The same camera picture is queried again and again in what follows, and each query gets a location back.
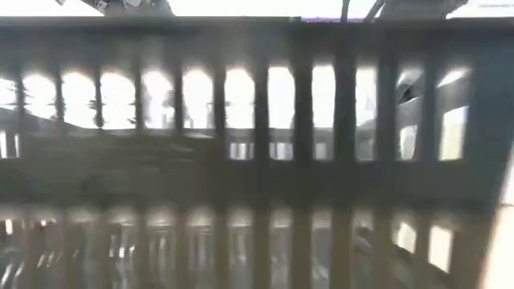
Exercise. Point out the black slotted plastic basket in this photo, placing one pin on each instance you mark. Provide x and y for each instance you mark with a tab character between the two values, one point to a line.
257	180

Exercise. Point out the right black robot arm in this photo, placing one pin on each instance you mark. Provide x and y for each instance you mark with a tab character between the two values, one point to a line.
421	9

